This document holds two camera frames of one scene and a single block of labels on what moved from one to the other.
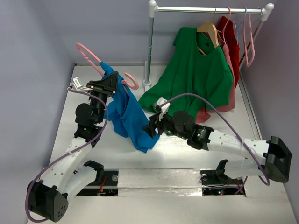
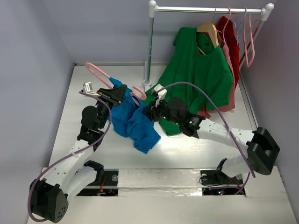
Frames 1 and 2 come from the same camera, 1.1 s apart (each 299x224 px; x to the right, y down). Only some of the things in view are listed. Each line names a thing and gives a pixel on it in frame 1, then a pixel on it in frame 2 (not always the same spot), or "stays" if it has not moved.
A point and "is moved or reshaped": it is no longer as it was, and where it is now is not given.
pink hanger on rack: (245, 43) stays
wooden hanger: (209, 27) stays
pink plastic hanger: (97, 69) to (133, 88)
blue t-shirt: (125, 115) is moved or reshaped
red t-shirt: (227, 29) stays
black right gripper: (158, 123) to (152, 111)
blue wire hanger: (237, 26) stays
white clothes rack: (266, 12) stays
